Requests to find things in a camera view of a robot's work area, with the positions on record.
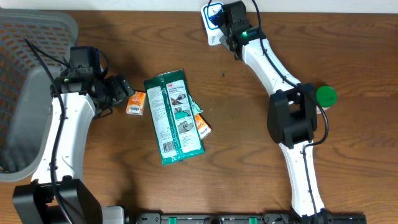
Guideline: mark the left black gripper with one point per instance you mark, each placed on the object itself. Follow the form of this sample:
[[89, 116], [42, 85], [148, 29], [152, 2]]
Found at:
[[118, 93]]

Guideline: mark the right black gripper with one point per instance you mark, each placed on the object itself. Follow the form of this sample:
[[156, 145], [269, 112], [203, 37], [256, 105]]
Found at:
[[224, 40]]

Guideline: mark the orange Kleenex tissue pack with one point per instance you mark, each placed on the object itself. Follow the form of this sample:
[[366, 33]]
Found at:
[[136, 103]]

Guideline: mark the green white 3M package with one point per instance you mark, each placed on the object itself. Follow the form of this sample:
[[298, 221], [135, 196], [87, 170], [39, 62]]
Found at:
[[173, 118]]

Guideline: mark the small orange snack box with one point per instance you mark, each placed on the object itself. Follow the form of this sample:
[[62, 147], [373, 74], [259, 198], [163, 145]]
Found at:
[[202, 126]]

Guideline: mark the green lid white jar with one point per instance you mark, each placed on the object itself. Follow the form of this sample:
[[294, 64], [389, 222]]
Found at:
[[326, 97]]

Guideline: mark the teal wet wipes packet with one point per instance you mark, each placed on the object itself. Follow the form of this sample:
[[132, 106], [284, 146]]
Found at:
[[195, 108]]

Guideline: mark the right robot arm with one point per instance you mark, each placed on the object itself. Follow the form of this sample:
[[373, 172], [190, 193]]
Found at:
[[292, 115]]

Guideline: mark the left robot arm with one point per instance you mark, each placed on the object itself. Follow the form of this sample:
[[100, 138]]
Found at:
[[57, 193]]

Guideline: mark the white barcode scanner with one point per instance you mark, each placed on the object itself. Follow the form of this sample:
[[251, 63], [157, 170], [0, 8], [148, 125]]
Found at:
[[208, 16]]

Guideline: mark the grey plastic shopping basket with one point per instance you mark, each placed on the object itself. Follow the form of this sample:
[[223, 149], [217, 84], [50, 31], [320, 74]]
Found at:
[[25, 86]]

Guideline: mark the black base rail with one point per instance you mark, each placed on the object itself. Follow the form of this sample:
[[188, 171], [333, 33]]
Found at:
[[268, 218]]

